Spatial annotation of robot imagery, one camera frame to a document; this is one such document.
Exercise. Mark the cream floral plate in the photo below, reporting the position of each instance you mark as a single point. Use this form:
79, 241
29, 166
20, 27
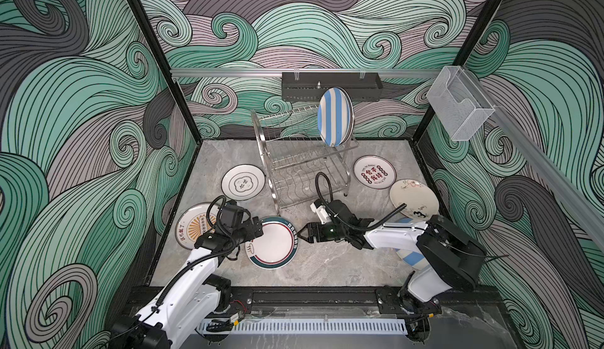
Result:
420, 200

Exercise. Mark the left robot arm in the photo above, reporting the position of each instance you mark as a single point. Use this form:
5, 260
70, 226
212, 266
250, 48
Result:
192, 294

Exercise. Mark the clear acrylic wall holder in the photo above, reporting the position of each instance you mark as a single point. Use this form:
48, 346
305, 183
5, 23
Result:
460, 102

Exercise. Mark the white plate black outline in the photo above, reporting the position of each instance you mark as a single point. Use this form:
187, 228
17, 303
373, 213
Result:
243, 182

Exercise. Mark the black wall shelf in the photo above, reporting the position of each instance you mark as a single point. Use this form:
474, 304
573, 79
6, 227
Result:
311, 86

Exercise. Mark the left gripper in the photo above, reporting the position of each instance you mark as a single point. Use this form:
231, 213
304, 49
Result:
250, 232

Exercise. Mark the blue striped plate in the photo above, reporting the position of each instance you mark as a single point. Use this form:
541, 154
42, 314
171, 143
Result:
409, 252
335, 117

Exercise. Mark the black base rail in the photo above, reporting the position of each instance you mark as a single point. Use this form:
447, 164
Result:
366, 296

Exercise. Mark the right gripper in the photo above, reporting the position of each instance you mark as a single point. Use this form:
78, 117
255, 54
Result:
311, 226

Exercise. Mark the white slotted cable duct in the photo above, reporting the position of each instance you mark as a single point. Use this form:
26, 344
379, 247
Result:
337, 326

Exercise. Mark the white plate red characters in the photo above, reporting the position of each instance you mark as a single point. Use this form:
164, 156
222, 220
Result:
374, 172

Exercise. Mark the green red rimmed plate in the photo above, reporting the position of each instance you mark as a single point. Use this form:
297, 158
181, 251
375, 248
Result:
276, 247

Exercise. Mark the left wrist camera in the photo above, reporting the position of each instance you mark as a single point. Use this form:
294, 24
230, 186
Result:
231, 216

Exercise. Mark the steel wire dish rack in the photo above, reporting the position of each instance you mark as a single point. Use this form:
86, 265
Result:
292, 153

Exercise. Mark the orange sunburst plate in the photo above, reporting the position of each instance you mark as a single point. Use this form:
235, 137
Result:
193, 223

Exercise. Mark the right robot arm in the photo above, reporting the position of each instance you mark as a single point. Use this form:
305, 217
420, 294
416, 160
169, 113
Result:
444, 258

